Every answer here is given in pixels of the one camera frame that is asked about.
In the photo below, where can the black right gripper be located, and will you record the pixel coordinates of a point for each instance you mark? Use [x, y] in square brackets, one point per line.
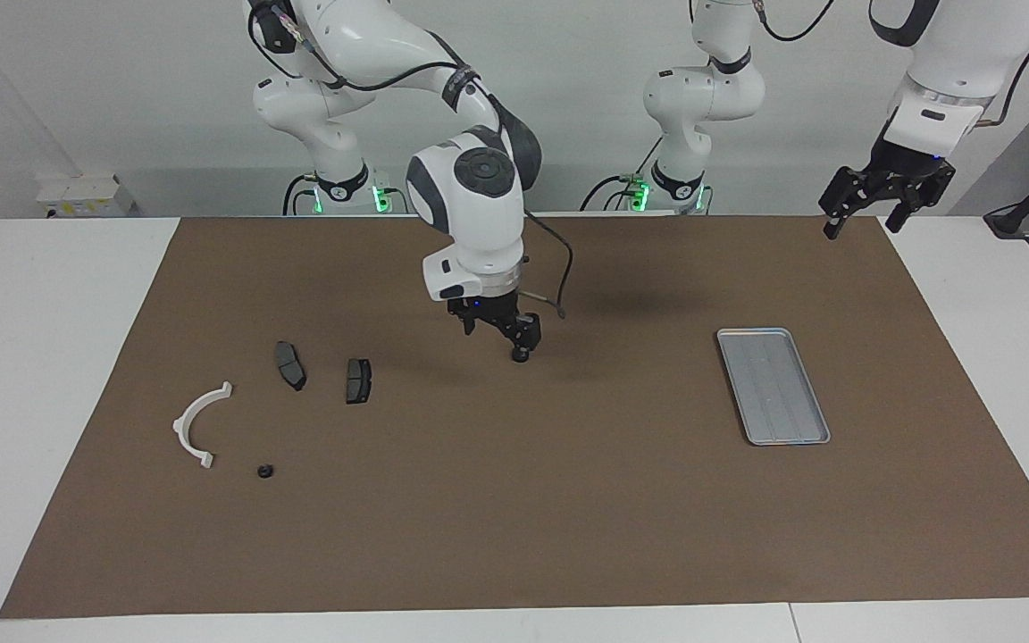
[501, 311]

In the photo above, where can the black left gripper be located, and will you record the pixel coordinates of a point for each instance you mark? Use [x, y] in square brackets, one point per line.
[899, 174]

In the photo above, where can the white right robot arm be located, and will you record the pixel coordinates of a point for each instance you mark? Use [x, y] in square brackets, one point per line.
[479, 223]

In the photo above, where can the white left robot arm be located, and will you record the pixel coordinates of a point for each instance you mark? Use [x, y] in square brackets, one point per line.
[702, 98]

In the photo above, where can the silver metal tray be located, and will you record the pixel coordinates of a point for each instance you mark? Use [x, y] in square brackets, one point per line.
[773, 388]

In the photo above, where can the dark rectangular brake pad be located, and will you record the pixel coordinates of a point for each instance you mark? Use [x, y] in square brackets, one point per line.
[358, 380]

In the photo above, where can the brown paper table mat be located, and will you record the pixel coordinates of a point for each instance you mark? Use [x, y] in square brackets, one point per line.
[523, 500]

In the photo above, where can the dark curved brake pad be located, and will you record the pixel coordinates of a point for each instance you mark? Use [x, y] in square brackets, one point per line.
[289, 365]

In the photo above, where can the white power strip box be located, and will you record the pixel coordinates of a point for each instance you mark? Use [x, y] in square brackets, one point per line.
[81, 195]

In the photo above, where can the white curved plastic bracket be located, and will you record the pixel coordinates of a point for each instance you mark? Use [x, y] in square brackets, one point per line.
[184, 427]

